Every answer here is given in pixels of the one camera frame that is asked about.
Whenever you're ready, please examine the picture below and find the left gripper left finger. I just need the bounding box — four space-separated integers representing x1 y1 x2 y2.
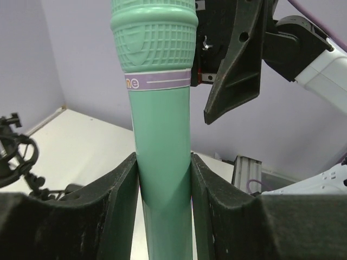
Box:
1 154 139 259

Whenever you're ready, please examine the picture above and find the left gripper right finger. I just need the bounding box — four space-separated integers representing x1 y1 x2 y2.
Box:
191 154 346 259

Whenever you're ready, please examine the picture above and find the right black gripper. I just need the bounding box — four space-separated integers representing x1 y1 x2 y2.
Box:
191 0 265 125

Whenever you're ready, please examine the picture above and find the mint green toy microphone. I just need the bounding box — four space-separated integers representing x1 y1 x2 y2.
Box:
111 1 198 259

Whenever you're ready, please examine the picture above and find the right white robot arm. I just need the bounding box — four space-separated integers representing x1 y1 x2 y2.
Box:
191 1 346 124

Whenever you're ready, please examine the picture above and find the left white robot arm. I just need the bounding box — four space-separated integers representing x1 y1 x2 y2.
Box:
1 154 346 259

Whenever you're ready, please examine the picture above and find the aluminium extrusion frame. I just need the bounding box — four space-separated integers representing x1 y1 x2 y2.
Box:
231 155 262 194

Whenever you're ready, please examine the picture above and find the black tripod shock-mount stand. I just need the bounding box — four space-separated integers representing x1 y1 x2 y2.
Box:
1 113 82 201

